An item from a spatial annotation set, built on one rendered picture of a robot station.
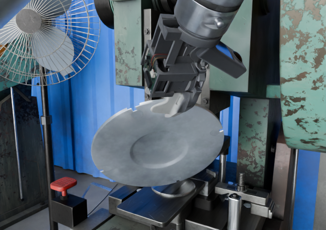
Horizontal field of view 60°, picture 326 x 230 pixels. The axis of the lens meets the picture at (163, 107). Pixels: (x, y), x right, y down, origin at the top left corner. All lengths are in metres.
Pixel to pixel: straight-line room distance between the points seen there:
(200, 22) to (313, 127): 0.28
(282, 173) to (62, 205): 0.74
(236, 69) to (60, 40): 1.03
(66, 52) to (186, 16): 1.08
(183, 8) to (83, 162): 2.66
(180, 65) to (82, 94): 2.38
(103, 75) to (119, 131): 2.02
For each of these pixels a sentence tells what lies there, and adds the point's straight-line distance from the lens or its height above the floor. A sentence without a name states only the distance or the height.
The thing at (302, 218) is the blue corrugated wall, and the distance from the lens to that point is 2.17.
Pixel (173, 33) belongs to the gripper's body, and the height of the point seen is 1.17.
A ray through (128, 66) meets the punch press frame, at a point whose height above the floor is 1.12.
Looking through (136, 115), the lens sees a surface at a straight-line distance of 0.53.
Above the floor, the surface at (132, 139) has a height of 0.97.
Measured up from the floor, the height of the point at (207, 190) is 0.75.
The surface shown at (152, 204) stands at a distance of 0.74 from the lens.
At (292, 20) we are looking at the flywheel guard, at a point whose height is 1.18.
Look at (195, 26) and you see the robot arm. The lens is 0.36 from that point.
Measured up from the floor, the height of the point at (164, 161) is 0.90.
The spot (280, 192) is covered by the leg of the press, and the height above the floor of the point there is 0.67.
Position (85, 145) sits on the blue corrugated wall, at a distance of 2.87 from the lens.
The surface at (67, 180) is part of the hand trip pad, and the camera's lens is 0.96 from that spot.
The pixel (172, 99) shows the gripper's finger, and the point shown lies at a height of 1.07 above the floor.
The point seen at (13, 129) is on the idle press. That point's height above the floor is 0.65.
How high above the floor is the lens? 1.14
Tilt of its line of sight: 10 degrees down
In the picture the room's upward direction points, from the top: straight up
